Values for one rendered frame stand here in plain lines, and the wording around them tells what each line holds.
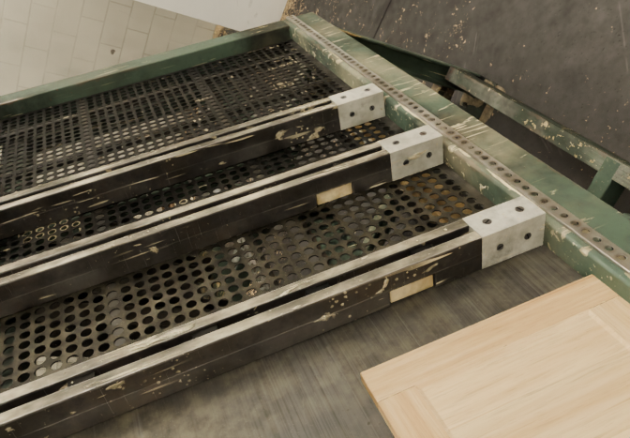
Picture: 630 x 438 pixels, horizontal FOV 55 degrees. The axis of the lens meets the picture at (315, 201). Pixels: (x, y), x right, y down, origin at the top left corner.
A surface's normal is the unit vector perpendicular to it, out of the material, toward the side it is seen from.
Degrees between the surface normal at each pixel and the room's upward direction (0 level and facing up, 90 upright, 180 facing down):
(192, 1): 90
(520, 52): 0
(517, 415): 59
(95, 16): 90
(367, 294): 90
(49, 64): 90
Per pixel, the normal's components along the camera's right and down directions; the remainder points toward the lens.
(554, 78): -0.87, -0.14
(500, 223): -0.15, -0.81
